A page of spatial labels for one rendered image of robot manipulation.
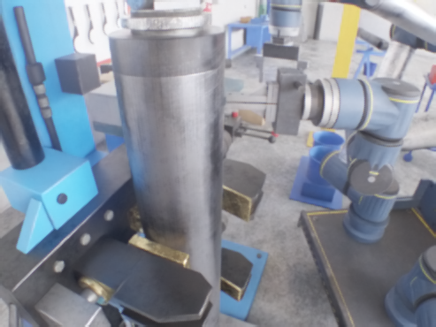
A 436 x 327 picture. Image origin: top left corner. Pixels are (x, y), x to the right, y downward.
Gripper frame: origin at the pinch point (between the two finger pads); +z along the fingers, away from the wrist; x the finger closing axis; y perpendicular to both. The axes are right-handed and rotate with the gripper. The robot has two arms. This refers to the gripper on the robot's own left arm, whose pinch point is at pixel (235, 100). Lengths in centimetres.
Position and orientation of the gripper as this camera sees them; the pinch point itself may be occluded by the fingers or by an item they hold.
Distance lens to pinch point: 58.3
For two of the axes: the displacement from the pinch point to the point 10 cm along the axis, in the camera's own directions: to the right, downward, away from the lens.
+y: -0.1, 5.5, -8.3
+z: -10.0, -0.1, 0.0
